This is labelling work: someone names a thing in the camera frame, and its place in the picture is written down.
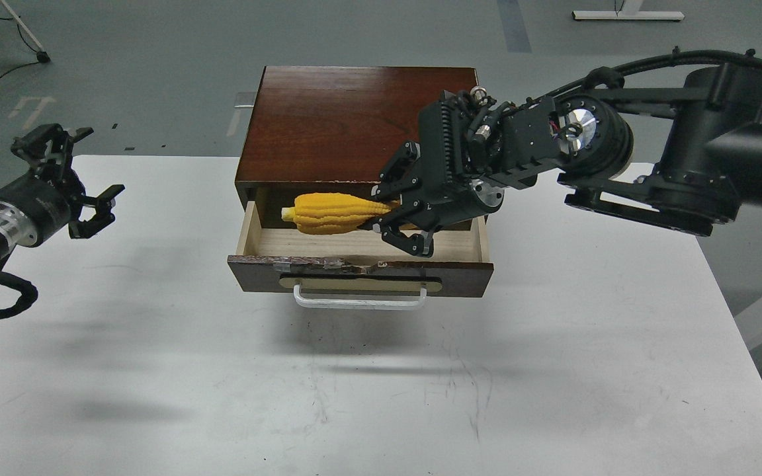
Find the wooden drawer with white handle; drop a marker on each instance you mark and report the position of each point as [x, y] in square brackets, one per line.
[281, 260]

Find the white desk foot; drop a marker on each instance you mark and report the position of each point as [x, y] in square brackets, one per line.
[627, 11]

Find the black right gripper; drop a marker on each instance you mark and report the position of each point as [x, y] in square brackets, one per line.
[450, 162]

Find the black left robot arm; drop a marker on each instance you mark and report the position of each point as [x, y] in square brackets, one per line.
[16, 293]

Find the white wheeled stand leg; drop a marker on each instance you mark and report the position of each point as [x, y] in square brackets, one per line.
[25, 33]

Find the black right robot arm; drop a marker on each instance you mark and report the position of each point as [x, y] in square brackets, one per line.
[672, 141]

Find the dark wooden cabinet box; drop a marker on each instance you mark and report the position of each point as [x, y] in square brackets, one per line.
[332, 129]

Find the yellow corn cob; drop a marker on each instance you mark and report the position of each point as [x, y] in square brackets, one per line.
[329, 213]

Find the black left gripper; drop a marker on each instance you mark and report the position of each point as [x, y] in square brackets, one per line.
[34, 209]

